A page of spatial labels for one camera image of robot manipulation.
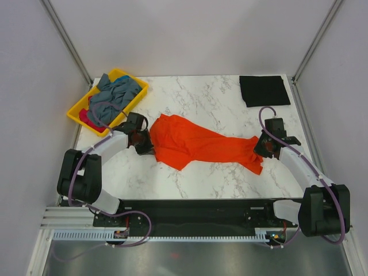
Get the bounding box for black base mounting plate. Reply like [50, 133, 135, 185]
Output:
[93, 199, 296, 236]

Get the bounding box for right aluminium frame post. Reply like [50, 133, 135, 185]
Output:
[291, 0, 344, 85]

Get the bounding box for left aluminium frame post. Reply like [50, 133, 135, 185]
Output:
[39, 0, 93, 88]

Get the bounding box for purple cable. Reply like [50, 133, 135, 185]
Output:
[258, 106, 346, 250]
[51, 102, 153, 262]

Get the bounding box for aluminium frame post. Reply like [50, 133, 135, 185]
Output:
[291, 0, 344, 85]
[39, 0, 93, 88]

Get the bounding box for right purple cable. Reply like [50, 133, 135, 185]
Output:
[258, 106, 346, 250]

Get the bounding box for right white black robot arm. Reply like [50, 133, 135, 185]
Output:
[254, 130, 350, 244]

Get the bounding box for folded black t shirt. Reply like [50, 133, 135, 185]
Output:
[239, 75, 291, 108]

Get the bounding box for white slotted cable duct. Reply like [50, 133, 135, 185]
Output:
[52, 229, 270, 243]

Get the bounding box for orange t shirt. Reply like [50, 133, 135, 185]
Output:
[150, 114, 263, 175]

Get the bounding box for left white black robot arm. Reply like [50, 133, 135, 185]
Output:
[57, 123, 154, 226]

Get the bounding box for pink red t shirt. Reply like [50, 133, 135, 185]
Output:
[78, 96, 106, 133]

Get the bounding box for aluminium extrusion rail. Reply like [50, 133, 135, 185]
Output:
[40, 206, 94, 229]

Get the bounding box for teal blue t shirt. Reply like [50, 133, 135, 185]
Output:
[113, 75, 130, 83]

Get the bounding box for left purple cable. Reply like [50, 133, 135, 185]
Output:
[51, 102, 153, 262]

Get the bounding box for grey t shirt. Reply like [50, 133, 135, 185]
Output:
[91, 74, 142, 126]

